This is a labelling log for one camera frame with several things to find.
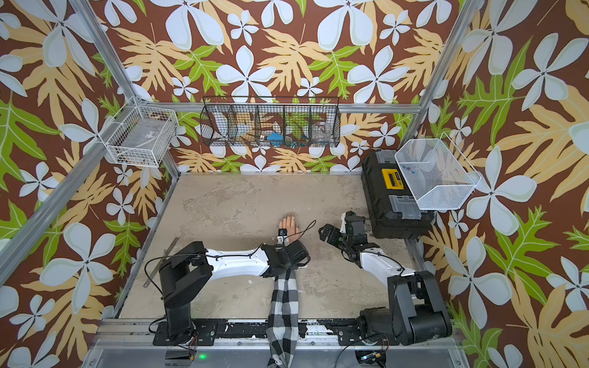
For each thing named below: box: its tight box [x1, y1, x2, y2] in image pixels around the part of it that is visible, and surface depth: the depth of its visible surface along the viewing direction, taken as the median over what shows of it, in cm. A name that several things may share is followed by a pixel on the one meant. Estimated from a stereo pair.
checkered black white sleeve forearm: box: [266, 267, 300, 368], surface depth 73 cm
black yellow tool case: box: [360, 148, 435, 240], surface depth 91 cm
